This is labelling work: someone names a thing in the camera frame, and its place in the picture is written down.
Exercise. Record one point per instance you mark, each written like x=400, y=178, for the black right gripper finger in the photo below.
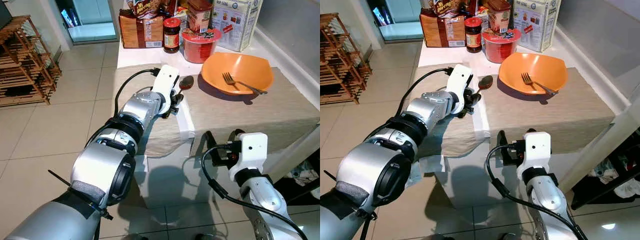
x=504, y=147
x=530, y=132
x=212, y=147
x=240, y=133

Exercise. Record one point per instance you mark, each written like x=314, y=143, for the orange plastic plate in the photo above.
x=545, y=67
x=250, y=67

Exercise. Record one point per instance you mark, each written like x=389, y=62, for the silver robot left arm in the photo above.
x=97, y=172
x=370, y=172

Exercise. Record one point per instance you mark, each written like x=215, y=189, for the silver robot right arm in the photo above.
x=547, y=195
x=265, y=200

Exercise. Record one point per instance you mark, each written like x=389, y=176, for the metal fork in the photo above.
x=527, y=79
x=230, y=79

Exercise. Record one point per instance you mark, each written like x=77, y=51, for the red instant noodle bowl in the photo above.
x=200, y=47
x=501, y=47

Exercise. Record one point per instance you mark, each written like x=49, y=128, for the red lid sauce jar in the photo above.
x=171, y=37
x=473, y=36

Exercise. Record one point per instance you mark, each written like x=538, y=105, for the white raised counter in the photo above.
x=600, y=150

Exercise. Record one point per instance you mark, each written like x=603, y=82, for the beige crumpled cloth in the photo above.
x=625, y=187
x=305, y=177

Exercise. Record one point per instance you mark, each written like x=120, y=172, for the brown food box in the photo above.
x=441, y=31
x=140, y=32

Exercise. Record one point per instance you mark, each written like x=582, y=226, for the black laundry basket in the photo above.
x=600, y=187
x=300, y=194

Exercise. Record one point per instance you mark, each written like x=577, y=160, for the brown lid jar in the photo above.
x=499, y=17
x=200, y=17

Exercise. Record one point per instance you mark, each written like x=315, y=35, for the printed snack bag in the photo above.
x=447, y=6
x=147, y=7

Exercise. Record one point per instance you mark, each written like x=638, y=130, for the white carton box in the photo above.
x=239, y=25
x=537, y=25

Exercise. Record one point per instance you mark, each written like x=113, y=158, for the glass door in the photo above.
x=400, y=27
x=92, y=27

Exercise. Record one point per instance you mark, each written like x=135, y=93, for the grey robot left foot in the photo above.
x=433, y=237

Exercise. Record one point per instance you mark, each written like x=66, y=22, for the wooden shelf rack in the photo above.
x=345, y=62
x=27, y=65

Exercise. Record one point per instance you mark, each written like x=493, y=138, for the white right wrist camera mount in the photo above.
x=536, y=152
x=252, y=152

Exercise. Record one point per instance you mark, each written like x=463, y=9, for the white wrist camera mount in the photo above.
x=252, y=152
x=166, y=82
x=461, y=82
x=536, y=152

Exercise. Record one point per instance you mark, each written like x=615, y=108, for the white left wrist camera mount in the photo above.
x=166, y=82
x=461, y=82

